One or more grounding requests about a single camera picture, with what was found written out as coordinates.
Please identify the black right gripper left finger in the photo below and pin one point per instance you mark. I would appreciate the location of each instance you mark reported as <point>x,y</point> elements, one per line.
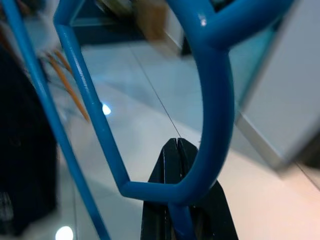
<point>155,220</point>

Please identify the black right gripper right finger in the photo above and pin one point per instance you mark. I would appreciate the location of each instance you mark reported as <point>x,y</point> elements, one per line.
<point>220,220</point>

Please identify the blue plastic hanger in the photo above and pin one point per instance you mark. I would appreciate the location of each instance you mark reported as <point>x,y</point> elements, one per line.
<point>220,112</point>

